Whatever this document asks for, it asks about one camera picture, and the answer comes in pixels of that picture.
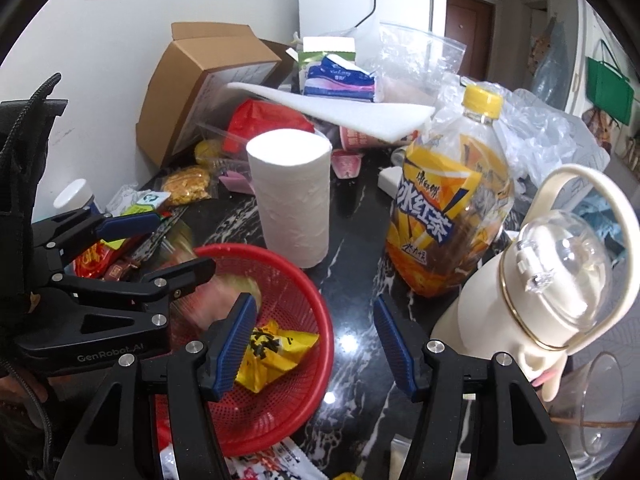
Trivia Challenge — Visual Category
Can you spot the clear glass mug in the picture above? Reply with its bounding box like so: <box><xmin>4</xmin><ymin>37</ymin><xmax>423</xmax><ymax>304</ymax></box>
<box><xmin>547</xmin><ymin>352</ymin><xmax>627</xmax><ymax>480</ymax></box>

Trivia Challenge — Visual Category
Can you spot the red plastic basket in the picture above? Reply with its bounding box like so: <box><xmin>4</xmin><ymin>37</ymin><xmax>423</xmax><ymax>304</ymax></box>
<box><xmin>150</xmin><ymin>244</ymin><xmax>335</xmax><ymax>458</ymax></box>

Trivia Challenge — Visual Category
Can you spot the blue tissue pack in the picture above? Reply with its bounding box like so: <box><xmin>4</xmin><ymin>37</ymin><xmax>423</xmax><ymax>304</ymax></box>
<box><xmin>303</xmin><ymin>55</ymin><xmax>377</xmax><ymax>104</ymax></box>

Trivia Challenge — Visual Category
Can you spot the green tote bag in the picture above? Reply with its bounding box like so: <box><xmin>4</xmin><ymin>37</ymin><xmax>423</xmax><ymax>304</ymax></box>
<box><xmin>586</xmin><ymin>40</ymin><xmax>636</xmax><ymax>126</ymax></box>

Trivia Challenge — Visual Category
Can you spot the white peanut snack packet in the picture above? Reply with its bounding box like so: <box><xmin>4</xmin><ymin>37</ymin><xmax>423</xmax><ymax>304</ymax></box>
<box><xmin>155</xmin><ymin>435</ymin><xmax>331</xmax><ymax>480</ymax></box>

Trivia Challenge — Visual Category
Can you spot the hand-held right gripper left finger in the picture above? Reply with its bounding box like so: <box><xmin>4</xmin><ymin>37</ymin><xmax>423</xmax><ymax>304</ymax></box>
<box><xmin>55</xmin><ymin>292</ymin><xmax>259</xmax><ymax>480</ymax></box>

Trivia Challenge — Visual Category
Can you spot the black power cable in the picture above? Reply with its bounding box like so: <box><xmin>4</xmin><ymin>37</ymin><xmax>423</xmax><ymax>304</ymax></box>
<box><xmin>345</xmin><ymin>0</ymin><xmax>401</xmax><ymax>41</ymax></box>

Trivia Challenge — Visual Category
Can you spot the clear plastic container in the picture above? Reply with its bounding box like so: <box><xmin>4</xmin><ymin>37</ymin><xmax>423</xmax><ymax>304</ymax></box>
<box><xmin>192</xmin><ymin>119</ymin><xmax>321</xmax><ymax>181</ymax></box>

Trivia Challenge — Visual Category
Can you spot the green label packet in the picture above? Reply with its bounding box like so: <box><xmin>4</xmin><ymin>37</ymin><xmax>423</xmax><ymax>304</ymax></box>
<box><xmin>120</xmin><ymin>190</ymin><xmax>171</xmax><ymax>217</ymax></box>

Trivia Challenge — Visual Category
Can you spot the pink small packet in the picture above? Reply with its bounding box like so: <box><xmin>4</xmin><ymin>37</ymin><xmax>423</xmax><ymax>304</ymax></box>
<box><xmin>332</xmin><ymin>152</ymin><xmax>364</xmax><ymax>180</ymax></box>

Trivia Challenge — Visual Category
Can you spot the yellow corn snack packet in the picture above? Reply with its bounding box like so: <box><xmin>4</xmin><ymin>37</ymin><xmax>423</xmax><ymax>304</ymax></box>
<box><xmin>160</xmin><ymin>165</ymin><xmax>214</xmax><ymax>207</ymax></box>

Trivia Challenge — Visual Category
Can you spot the small pink case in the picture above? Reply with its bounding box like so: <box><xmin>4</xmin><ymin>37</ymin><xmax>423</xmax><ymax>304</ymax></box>
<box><xmin>218</xmin><ymin>170</ymin><xmax>256</xmax><ymax>195</ymax></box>

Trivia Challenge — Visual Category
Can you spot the red snack bag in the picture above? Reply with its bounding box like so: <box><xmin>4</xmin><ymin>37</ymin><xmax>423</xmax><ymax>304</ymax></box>
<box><xmin>221</xmin><ymin>99</ymin><xmax>316</xmax><ymax>156</ymax></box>

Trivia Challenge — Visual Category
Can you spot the crumpled clear plastic bag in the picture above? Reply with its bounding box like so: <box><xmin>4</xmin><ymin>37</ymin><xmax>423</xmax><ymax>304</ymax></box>
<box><xmin>440</xmin><ymin>75</ymin><xmax>612</xmax><ymax>197</ymax></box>

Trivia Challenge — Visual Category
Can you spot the white crumpled packet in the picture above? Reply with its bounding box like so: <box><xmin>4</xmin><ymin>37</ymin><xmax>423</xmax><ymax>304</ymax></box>
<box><xmin>105</xmin><ymin>185</ymin><xmax>139</xmax><ymax>214</ymax></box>

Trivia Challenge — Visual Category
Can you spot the clear zip bag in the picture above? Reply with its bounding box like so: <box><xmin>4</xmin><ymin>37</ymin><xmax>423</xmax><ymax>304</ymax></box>
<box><xmin>372</xmin><ymin>21</ymin><xmax>468</xmax><ymax>107</ymax></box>

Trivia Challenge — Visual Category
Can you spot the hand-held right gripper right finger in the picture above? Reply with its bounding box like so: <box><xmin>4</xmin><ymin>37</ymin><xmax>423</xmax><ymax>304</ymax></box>
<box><xmin>372</xmin><ymin>293</ymin><xmax>576</xmax><ymax>480</ymax></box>

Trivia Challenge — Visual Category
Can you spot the brown door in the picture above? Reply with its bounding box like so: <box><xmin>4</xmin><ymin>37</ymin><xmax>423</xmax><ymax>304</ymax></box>
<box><xmin>445</xmin><ymin>0</ymin><xmax>494</xmax><ymax>81</ymax></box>

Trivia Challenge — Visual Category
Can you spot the white foam sheet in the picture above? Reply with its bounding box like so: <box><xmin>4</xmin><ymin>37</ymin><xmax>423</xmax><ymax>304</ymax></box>
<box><xmin>227</xmin><ymin>81</ymin><xmax>437</xmax><ymax>144</ymax></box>

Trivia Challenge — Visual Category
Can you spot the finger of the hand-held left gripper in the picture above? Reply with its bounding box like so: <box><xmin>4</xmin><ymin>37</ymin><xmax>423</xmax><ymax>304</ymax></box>
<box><xmin>31</xmin><ymin>208</ymin><xmax>162</xmax><ymax>282</ymax></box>
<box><xmin>14</xmin><ymin>257</ymin><xmax>217</xmax><ymax>377</ymax></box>

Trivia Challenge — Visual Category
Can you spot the red white noodle cup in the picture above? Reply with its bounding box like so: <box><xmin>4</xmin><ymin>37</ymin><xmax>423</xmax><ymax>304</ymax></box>
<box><xmin>340</xmin><ymin>125</ymin><xmax>421</xmax><ymax>154</ymax></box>

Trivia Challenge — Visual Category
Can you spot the white refrigerator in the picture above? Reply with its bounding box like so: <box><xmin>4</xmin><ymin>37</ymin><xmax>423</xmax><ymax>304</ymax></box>
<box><xmin>298</xmin><ymin>0</ymin><xmax>448</xmax><ymax>61</ymax></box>

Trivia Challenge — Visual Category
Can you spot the yellow lemon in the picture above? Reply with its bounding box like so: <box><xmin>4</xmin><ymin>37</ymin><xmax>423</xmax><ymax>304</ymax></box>
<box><xmin>194</xmin><ymin>139</ymin><xmax>226</xmax><ymax>166</ymax></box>

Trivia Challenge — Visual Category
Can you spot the brown cardboard box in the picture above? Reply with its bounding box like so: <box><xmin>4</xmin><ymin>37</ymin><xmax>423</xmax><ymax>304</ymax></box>
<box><xmin>136</xmin><ymin>21</ymin><xmax>301</xmax><ymax>168</ymax></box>

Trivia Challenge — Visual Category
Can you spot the red snack packet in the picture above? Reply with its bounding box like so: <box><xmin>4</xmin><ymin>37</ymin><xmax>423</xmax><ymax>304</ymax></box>
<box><xmin>74</xmin><ymin>239</ymin><xmax>132</xmax><ymax>281</ymax></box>

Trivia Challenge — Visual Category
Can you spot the white charger block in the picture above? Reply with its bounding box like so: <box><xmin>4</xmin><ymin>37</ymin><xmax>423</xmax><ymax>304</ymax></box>
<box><xmin>378</xmin><ymin>166</ymin><xmax>407</xmax><ymax>194</ymax></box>

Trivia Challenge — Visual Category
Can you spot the brown small packet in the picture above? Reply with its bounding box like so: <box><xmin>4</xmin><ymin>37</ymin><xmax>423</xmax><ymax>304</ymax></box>
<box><xmin>102</xmin><ymin>259</ymin><xmax>147</xmax><ymax>282</ymax></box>

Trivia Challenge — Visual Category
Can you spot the cream electric kettle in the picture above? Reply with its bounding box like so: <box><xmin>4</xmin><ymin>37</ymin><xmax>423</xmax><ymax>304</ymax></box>
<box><xmin>430</xmin><ymin>164</ymin><xmax>630</xmax><ymax>403</ymax></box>

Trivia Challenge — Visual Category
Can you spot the white paper towel roll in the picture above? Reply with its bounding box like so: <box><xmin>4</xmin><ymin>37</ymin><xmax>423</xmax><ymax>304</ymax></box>
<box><xmin>245</xmin><ymin>129</ymin><xmax>334</xmax><ymax>269</ymax></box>

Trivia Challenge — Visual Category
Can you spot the large iced tea bottle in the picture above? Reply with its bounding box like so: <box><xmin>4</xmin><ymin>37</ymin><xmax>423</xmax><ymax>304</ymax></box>
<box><xmin>386</xmin><ymin>84</ymin><xmax>516</xmax><ymax>300</ymax></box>

